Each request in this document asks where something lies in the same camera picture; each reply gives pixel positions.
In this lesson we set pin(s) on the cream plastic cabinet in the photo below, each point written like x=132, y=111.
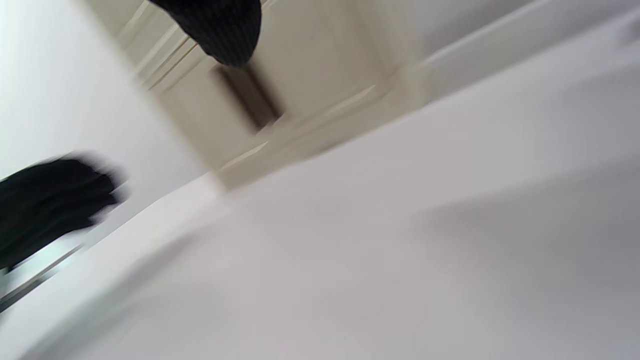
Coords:
x=125, y=20
x=320, y=65

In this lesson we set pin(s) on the person's left hand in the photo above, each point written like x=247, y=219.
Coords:
x=45, y=205

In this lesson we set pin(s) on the person's right hand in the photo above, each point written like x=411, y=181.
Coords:
x=225, y=30

